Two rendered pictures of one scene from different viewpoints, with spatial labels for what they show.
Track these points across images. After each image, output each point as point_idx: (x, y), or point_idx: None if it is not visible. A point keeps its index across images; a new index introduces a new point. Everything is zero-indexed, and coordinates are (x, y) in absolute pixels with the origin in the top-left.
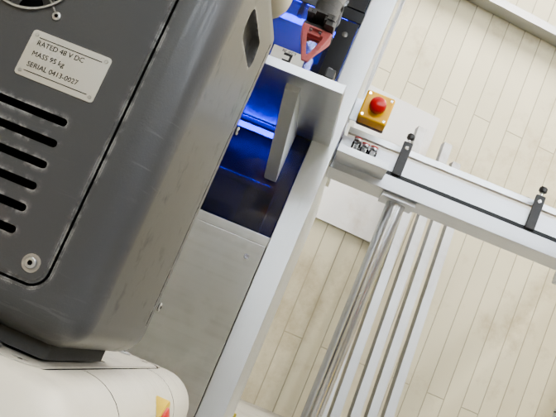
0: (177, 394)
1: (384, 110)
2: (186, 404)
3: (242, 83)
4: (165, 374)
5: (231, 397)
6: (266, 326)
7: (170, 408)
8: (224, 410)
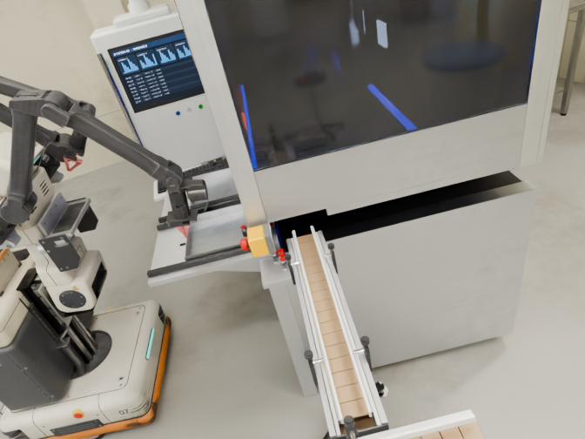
0: (108, 402)
1: (245, 250)
2: (124, 402)
3: (3, 368)
4: (110, 395)
5: (295, 368)
6: (386, 315)
7: (92, 409)
8: (296, 372)
